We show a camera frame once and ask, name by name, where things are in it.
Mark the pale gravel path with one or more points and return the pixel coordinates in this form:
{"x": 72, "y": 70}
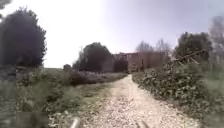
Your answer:
{"x": 130, "y": 106}

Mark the green weedy ground cover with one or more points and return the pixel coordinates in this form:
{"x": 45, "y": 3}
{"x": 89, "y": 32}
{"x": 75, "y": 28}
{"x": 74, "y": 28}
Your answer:
{"x": 50, "y": 90}

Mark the brown building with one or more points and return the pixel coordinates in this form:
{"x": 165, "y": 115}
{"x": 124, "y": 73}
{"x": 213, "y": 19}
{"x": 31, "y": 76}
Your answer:
{"x": 143, "y": 60}

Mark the bare thin trees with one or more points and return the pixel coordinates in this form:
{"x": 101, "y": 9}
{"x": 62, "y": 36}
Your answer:
{"x": 145, "y": 46}

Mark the green overgrown verge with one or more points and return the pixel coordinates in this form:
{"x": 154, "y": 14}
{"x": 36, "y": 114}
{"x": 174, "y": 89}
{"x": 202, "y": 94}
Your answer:
{"x": 176, "y": 86}

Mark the robot's own part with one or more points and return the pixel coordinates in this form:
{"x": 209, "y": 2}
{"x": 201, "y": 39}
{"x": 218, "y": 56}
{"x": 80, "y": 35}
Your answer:
{"x": 144, "y": 124}
{"x": 75, "y": 122}

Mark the slanted wooden fence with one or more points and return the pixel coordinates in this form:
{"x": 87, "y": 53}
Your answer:
{"x": 190, "y": 55}

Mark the dark green tree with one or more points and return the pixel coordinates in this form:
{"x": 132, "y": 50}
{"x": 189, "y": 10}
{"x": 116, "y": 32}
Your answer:
{"x": 193, "y": 44}

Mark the large dark round tree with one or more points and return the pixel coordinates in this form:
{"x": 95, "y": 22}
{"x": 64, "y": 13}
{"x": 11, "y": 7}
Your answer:
{"x": 21, "y": 40}

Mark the dark broad tree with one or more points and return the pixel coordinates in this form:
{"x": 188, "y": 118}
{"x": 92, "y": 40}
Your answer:
{"x": 95, "y": 56}

